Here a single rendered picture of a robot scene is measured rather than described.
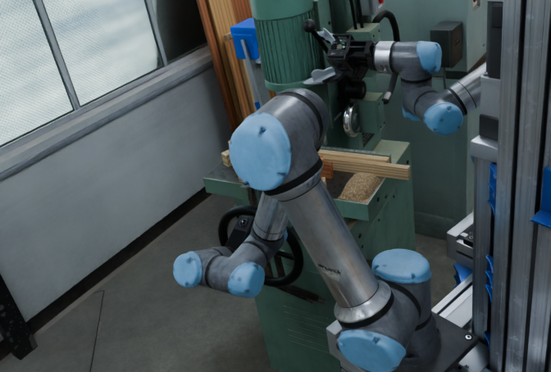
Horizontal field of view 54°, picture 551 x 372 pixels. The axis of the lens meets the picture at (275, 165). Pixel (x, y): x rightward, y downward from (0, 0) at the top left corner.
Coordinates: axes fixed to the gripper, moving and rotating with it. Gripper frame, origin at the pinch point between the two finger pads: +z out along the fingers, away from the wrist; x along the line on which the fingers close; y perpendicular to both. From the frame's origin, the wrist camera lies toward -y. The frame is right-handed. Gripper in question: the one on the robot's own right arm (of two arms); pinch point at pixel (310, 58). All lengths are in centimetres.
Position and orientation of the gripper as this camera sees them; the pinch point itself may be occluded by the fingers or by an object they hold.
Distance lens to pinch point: 152.4
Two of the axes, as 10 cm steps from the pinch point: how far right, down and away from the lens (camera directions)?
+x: -2.5, 9.5, -2.0
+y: -4.5, -3.0, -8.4
